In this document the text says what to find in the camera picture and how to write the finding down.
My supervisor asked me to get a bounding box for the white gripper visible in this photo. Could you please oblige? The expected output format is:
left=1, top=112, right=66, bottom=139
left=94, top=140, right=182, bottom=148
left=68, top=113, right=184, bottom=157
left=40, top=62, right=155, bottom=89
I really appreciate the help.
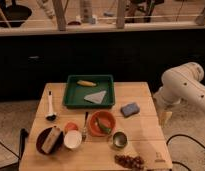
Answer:
left=153, top=87, right=173, bottom=126

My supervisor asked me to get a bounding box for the blue sponge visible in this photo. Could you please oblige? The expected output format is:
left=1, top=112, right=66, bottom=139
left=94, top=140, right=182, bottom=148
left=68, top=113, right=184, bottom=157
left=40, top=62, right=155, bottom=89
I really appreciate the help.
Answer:
left=120, top=103, right=140, bottom=117

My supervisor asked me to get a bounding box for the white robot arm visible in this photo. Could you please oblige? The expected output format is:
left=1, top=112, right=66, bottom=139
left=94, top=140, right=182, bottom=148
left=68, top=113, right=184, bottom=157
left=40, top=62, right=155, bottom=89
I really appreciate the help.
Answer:
left=153, top=62, right=205, bottom=126

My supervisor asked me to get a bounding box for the small metal cup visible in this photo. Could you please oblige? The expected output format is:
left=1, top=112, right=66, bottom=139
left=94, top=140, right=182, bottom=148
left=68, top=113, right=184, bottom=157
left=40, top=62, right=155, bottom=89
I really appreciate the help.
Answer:
left=113, top=132, right=128, bottom=148

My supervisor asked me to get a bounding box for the green chili pepper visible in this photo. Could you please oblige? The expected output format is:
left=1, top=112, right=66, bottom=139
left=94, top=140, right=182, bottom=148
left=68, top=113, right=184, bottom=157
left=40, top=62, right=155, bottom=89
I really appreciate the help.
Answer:
left=96, top=118, right=111, bottom=134

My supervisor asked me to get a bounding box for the orange bowl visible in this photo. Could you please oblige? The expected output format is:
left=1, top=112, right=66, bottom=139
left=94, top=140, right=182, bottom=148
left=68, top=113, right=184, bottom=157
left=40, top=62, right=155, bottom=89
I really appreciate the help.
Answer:
left=88, top=110, right=116, bottom=137

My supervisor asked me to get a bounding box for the grey folded cloth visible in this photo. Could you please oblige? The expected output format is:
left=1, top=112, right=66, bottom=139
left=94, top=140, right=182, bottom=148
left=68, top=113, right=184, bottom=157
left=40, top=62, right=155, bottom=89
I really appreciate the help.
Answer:
left=84, top=91, right=106, bottom=104

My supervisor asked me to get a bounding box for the dark fork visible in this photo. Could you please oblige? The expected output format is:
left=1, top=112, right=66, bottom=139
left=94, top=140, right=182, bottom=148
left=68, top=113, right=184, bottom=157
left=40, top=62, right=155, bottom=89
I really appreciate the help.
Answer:
left=82, top=112, right=89, bottom=141

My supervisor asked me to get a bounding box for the green plastic tray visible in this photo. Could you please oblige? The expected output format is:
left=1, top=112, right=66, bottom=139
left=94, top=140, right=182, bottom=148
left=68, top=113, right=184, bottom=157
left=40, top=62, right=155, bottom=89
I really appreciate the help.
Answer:
left=63, top=75, right=115, bottom=109

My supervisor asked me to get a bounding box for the yellow corn cob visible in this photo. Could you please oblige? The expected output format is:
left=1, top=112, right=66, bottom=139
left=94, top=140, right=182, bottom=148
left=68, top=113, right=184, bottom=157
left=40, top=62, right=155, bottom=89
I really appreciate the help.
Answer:
left=77, top=80, right=97, bottom=87

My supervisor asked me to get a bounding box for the white bowl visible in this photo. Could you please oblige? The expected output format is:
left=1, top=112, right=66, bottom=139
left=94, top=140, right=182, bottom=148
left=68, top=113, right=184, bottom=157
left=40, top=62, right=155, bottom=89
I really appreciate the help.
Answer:
left=64, top=130, right=82, bottom=149

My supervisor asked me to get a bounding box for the small orange cup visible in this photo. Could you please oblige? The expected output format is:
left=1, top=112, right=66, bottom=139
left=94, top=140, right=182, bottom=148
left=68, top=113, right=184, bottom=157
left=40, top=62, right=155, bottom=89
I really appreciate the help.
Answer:
left=64, top=122, right=78, bottom=132

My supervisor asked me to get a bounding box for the beige block on plate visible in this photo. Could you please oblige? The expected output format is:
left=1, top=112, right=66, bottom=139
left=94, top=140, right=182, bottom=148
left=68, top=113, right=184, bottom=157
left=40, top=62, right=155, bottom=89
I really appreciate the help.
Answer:
left=41, top=127, right=61, bottom=154

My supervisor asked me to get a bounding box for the dark round plate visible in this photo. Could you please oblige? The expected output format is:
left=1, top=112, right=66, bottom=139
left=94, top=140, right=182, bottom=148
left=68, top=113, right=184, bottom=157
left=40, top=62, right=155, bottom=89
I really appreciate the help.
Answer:
left=36, top=127, right=64, bottom=154

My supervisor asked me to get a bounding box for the black cable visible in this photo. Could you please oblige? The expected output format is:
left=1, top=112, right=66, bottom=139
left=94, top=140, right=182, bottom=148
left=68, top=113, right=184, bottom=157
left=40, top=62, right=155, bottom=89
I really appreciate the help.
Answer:
left=166, top=133, right=205, bottom=171

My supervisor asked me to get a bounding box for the white handled ladle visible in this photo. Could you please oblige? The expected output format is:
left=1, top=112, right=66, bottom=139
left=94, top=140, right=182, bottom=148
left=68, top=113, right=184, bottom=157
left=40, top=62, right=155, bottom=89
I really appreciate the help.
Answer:
left=46, top=91, right=56, bottom=121

